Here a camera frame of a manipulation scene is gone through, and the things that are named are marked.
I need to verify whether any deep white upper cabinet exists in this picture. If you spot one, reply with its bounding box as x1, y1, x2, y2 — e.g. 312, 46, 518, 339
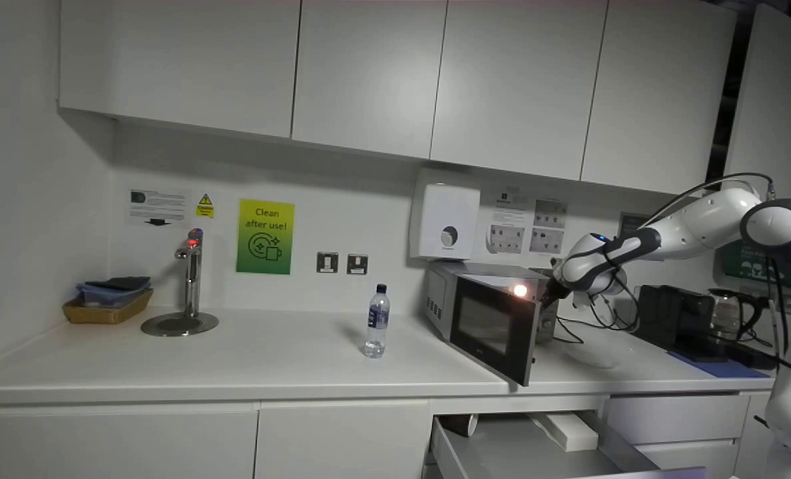
721, 4, 791, 189

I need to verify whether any woven brown basket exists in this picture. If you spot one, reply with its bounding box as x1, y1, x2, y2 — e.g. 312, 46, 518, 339
60, 291, 153, 329

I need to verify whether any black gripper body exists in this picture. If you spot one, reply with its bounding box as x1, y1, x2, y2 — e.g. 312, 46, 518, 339
542, 274, 579, 310

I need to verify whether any black and chrome device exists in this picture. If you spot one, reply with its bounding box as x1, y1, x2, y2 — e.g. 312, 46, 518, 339
707, 289, 779, 370

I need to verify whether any white wall dispenser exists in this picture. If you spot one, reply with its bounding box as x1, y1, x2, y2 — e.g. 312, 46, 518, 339
408, 181, 482, 265

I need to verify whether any green and yellow poster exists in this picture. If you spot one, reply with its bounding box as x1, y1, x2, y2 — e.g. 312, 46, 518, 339
235, 198, 297, 277

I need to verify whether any clear plastic water bottle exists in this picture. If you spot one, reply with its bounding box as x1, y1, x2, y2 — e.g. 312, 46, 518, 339
358, 283, 393, 363

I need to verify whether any chrome hot water tap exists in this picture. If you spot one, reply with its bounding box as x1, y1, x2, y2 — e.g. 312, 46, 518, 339
173, 227, 209, 323

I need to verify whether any white lower cabinet door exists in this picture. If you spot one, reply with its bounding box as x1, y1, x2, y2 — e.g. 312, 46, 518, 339
0, 402, 261, 479
252, 396, 434, 479

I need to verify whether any white double socket plate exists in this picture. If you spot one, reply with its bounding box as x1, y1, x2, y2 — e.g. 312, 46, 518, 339
485, 222, 530, 258

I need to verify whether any white cabinet door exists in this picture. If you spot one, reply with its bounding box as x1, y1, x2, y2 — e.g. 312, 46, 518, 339
252, 396, 434, 479
578, 0, 739, 200
428, 0, 609, 188
0, 402, 261, 479
57, 0, 303, 141
291, 0, 449, 164

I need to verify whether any grey microwave oven body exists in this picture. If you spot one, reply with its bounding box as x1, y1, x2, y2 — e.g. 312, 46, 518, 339
421, 261, 562, 353

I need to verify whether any white upper cabinet door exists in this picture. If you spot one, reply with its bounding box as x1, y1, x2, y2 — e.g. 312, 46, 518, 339
57, 0, 303, 141
578, 0, 739, 200
291, 0, 449, 164
428, 0, 609, 188

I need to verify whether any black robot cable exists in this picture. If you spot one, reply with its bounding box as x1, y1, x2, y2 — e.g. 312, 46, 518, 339
589, 172, 778, 333

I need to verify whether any open white drawer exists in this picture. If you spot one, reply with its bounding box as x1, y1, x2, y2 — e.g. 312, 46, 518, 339
426, 407, 707, 479

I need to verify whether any green wall box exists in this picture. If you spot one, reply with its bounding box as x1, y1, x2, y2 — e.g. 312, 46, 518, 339
711, 241, 791, 297

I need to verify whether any blue mat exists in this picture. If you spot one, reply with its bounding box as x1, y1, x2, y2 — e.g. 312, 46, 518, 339
669, 346, 775, 383

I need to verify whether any black coffee machine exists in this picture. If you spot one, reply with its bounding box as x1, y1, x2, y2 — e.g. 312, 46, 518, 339
633, 283, 718, 353

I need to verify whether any closed white drawer front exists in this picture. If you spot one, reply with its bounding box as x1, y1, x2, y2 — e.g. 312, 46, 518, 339
601, 392, 753, 447

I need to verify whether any white wall notice label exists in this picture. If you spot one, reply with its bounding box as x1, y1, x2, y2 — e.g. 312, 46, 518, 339
124, 188, 189, 230

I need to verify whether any black power cable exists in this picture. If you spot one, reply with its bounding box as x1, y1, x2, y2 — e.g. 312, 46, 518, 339
553, 314, 589, 349

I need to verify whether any yellow triangle warning sticker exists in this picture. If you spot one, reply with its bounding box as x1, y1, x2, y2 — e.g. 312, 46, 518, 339
191, 192, 219, 222

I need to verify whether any blue cloth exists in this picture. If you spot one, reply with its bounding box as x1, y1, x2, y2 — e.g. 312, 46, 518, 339
77, 274, 153, 310

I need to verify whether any round metal drip tray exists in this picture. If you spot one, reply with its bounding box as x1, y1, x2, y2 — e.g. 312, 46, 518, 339
139, 310, 220, 342

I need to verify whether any grey double socket plate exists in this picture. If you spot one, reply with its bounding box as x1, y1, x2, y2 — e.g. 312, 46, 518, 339
532, 198, 570, 230
526, 227, 570, 258

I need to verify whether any flat white box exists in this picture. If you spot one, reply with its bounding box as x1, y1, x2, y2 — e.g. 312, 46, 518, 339
534, 410, 601, 456

